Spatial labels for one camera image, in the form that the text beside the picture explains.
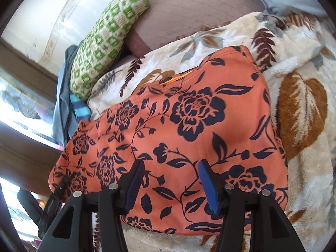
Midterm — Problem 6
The orange black floral garment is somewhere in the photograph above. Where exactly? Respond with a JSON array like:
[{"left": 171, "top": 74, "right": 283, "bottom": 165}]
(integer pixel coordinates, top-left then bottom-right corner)
[{"left": 49, "top": 46, "right": 288, "bottom": 235}]

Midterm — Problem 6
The turquoise striped cloth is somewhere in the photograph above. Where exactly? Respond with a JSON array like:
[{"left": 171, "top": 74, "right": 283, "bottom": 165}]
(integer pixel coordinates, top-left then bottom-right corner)
[{"left": 70, "top": 93, "right": 91, "bottom": 122}]

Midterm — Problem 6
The stained glass window frame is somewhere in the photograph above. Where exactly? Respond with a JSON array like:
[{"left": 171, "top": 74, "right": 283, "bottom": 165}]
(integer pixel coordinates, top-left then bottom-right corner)
[{"left": 1, "top": 39, "right": 62, "bottom": 251}]

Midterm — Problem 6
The cream leaf-print fleece blanket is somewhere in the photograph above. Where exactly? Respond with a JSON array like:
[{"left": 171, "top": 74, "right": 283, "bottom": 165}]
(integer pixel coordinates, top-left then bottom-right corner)
[{"left": 88, "top": 12, "right": 335, "bottom": 251}]

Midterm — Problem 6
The grey blue cloth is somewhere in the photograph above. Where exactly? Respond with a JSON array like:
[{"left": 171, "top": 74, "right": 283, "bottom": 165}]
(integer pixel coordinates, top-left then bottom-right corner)
[{"left": 52, "top": 45, "right": 79, "bottom": 147}]

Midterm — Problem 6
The brown checked pillow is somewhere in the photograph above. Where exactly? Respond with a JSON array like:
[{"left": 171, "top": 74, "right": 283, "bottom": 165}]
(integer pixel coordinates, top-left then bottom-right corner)
[{"left": 125, "top": 0, "right": 264, "bottom": 58}]

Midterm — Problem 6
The green white patterned pillow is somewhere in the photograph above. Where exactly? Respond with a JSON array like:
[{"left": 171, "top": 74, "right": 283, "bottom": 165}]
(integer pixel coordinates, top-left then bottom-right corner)
[{"left": 70, "top": 0, "right": 150, "bottom": 100}]

